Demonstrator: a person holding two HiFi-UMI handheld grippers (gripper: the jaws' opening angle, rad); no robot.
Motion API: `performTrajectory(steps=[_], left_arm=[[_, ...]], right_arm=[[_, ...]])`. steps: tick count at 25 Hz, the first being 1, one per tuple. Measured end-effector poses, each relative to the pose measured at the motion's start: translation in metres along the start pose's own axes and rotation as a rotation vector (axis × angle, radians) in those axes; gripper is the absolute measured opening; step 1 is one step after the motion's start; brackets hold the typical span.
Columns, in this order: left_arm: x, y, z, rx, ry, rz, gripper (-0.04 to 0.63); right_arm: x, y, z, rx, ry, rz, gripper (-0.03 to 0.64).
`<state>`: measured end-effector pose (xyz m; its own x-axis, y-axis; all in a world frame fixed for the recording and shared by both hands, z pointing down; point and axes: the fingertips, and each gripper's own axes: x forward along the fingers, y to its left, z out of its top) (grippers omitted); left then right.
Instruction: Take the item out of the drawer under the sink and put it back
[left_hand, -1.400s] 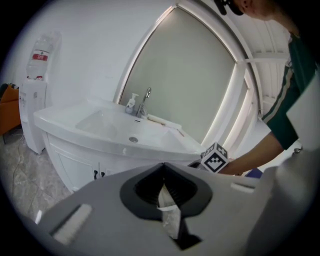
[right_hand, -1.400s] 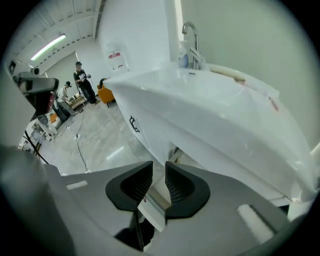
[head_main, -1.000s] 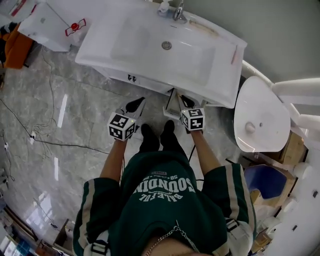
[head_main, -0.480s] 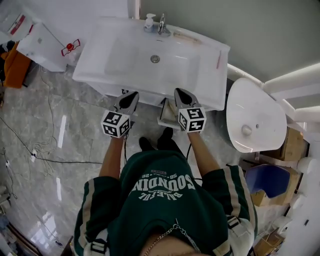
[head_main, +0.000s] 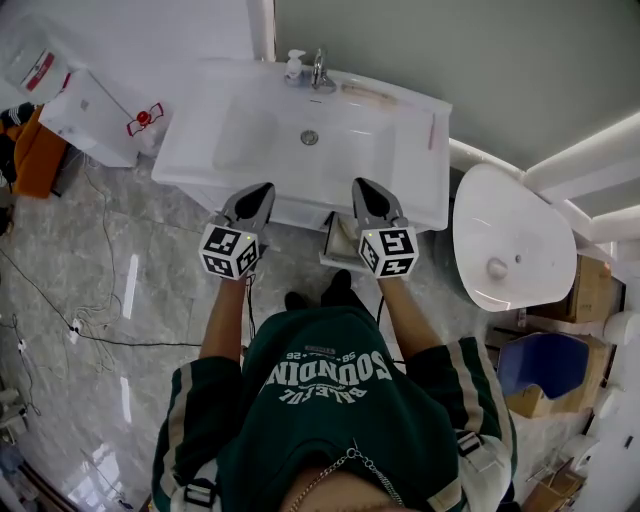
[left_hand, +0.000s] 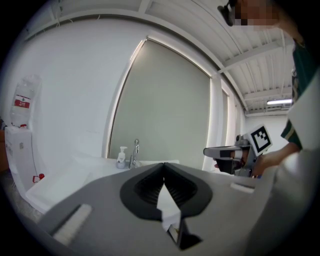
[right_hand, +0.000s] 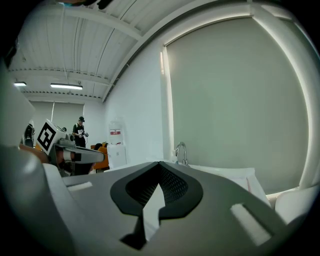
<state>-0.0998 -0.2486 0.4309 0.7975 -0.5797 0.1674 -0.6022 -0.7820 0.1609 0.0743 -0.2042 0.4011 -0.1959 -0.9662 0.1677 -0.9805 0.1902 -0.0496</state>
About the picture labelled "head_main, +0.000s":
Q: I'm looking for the small brown cardboard box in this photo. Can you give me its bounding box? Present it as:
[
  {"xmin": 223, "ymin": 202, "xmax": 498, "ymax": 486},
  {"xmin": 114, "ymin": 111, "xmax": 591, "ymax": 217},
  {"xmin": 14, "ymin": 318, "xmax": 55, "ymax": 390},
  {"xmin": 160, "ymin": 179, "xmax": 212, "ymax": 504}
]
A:
[{"xmin": 568, "ymin": 253, "xmax": 614, "ymax": 324}]

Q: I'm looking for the orange sofa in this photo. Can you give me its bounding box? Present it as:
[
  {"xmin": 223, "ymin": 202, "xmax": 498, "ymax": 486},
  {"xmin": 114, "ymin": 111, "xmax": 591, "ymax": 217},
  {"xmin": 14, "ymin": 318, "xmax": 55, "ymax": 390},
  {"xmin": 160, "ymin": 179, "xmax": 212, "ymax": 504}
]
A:
[{"xmin": 0, "ymin": 104, "xmax": 69, "ymax": 201}]

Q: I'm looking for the person's right black shoe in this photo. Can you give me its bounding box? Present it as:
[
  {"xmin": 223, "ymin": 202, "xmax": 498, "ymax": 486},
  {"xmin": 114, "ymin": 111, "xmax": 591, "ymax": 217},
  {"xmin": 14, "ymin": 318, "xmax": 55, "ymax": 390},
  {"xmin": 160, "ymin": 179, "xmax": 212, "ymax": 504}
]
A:
[{"xmin": 329, "ymin": 268, "xmax": 353, "ymax": 297}]

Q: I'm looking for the white boxy appliance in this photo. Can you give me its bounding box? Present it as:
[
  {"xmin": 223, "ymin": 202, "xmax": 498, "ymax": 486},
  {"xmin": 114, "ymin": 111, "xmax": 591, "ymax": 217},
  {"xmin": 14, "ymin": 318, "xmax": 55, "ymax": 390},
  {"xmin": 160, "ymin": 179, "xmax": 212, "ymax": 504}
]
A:
[{"xmin": 37, "ymin": 68, "xmax": 174, "ymax": 169}]

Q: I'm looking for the person's right forearm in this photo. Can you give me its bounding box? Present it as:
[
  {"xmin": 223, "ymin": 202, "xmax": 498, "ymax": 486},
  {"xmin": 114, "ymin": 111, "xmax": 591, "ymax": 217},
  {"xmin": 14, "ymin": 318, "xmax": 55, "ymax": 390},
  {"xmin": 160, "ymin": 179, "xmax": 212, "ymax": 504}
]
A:
[{"xmin": 374, "ymin": 276, "xmax": 445, "ymax": 362}]

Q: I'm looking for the white vertical pillar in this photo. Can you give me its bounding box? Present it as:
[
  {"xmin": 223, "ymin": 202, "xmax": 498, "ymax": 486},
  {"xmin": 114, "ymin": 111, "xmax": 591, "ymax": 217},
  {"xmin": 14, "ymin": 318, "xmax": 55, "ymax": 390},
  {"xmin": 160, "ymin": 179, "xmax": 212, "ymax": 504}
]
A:
[{"xmin": 245, "ymin": 0, "xmax": 278, "ymax": 64}]

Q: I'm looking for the open small cardboard box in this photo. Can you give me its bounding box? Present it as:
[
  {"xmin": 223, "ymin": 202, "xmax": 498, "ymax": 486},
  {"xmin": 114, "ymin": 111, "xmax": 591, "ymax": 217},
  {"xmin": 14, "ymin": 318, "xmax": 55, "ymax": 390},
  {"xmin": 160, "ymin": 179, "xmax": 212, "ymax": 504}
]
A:
[{"xmin": 519, "ymin": 457, "xmax": 587, "ymax": 512}]

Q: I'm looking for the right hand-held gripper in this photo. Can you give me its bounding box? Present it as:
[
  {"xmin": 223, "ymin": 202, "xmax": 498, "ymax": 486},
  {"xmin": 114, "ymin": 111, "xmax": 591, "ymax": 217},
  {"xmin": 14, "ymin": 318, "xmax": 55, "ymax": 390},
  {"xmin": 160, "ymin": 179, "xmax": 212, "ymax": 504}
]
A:
[{"xmin": 351, "ymin": 177, "xmax": 419, "ymax": 279}]

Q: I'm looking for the person's right leg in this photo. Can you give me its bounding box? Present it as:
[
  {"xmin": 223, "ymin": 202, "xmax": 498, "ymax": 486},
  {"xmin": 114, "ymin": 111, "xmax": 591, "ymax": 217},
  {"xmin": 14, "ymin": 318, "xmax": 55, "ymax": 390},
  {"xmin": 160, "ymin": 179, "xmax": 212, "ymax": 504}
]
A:
[{"xmin": 319, "ymin": 287, "xmax": 374, "ymax": 322}]

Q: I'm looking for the blue plastic bin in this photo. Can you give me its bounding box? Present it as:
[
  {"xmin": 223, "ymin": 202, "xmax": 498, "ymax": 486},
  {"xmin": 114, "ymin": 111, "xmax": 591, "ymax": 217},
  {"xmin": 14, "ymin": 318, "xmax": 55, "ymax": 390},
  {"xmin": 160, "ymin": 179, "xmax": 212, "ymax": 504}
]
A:
[{"xmin": 497, "ymin": 332, "xmax": 592, "ymax": 402}]

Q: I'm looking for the black floor cable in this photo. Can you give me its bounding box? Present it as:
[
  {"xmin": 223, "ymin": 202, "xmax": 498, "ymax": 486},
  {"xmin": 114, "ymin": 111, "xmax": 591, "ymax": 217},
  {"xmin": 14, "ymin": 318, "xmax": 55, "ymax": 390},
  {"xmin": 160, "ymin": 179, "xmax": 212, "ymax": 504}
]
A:
[{"xmin": 0, "ymin": 243, "xmax": 204, "ymax": 350}]

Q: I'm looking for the white sink vanity cabinet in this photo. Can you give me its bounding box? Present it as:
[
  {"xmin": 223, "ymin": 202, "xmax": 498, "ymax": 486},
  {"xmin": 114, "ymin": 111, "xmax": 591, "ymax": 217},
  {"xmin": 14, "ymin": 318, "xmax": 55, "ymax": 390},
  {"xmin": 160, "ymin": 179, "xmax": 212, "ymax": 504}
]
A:
[{"xmin": 150, "ymin": 57, "xmax": 454, "ymax": 234}]

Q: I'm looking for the striped black orange cloth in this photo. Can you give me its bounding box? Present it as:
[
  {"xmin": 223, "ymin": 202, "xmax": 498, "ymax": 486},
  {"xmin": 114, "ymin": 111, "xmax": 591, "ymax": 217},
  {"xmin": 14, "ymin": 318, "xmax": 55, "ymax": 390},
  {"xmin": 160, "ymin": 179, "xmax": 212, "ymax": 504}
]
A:
[{"xmin": 0, "ymin": 102, "xmax": 34, "ymax": 146}]

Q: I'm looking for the white strap with black buckle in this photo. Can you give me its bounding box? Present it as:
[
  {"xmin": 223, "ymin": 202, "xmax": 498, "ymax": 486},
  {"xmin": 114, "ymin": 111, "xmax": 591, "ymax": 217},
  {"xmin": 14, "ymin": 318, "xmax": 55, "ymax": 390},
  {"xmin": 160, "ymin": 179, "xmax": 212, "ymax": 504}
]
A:
[
  {"xmin": 172, "ymin": 472, "xmax": 222, "ymax": 512},
  {"xmin": 453, "ymin": 428, "xmax": 502, "ymax": 472}
]

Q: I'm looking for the chrome faucet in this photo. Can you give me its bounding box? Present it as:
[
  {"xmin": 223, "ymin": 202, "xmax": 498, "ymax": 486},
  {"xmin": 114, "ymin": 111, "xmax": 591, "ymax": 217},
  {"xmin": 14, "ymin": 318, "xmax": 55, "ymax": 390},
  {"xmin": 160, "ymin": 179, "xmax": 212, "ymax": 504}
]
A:
[{"xmin": 310, "ymin": 46, "xmax": 338, "ymax": 96}]

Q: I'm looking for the metal chain necklace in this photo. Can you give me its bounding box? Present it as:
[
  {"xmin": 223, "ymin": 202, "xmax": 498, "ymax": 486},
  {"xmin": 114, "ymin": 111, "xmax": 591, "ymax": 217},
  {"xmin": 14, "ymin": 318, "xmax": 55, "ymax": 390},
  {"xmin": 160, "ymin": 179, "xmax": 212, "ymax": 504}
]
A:
[{"xmin": 287, "ymin": 447, "xmax": 407, "ymax": 512}]

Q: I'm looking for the green printed shirt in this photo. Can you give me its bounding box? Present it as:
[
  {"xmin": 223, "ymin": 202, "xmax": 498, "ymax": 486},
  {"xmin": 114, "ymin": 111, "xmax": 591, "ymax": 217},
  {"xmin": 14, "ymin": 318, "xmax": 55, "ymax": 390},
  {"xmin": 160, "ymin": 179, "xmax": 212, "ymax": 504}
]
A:
[{"xmin": 152, "ymin": 305, "xmax": 519, "ymax": 512}]

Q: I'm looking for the person's left forearm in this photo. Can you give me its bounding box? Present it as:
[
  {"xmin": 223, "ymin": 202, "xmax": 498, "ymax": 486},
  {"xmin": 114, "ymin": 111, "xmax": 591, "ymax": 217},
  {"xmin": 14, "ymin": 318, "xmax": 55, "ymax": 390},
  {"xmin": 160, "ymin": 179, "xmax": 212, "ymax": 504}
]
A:
[{"xmin": 198, "ymin": 273, "xmax": 252, "ymax": 362}]

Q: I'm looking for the white soap dispenser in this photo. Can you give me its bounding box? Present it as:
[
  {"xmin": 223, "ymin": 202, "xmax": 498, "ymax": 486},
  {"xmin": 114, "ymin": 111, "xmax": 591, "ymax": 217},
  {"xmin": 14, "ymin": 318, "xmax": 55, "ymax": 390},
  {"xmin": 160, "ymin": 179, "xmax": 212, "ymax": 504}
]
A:
[{"xmin": 283, "ymin": 48, "xmax": 308, "ymax": 88}]

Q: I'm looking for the water jug with red label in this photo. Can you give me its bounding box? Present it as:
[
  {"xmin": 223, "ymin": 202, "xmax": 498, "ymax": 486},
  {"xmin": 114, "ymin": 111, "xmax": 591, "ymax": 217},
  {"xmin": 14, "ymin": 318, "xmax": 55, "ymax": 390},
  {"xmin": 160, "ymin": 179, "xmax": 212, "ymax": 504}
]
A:
[{"xmin": 2, "ymin": 42, "xmax": 74, "ymax": 99}]

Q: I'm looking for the large brown cardboard box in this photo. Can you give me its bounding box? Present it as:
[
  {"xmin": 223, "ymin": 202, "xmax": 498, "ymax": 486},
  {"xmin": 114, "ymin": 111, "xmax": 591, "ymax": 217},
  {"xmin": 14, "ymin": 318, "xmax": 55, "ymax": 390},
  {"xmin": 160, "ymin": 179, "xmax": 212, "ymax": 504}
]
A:
[{"xmin": 503, "ymin": 334, "xmax": 612, "ymax": 422}]

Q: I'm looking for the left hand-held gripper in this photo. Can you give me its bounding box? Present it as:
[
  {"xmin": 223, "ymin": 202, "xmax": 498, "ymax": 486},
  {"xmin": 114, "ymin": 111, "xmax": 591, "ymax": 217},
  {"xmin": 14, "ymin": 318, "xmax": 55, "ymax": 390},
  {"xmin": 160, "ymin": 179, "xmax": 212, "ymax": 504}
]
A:
[{"xmin": 198, "ymin": 182, "xmax": 277, "ymax": 279}]

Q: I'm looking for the white oval bathtub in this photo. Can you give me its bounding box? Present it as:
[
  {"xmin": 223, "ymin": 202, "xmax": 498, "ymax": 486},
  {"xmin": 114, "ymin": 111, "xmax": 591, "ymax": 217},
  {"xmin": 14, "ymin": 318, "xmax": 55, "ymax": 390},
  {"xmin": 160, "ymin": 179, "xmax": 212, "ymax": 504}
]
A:
[{"xmin": 452, "ymin": 163, "xmax": 578, "ymax": 313}]

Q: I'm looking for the clear bottle with red cap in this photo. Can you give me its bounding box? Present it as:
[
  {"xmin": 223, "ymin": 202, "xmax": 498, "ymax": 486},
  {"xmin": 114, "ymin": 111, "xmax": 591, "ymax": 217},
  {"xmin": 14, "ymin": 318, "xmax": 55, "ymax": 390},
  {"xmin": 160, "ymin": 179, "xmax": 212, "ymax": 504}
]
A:
[{"xmin": 125, "ymin": 101, "xmax": 166, "ymax": 138}]

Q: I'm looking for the white drawer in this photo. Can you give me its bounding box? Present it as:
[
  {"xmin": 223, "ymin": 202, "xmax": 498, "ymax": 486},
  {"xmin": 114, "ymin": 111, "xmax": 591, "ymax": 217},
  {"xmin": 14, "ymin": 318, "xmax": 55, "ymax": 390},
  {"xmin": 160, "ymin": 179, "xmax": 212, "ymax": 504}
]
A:
[{"xmin": 318, "ymin": 210, "xmax": 382, "ymax": 273}]

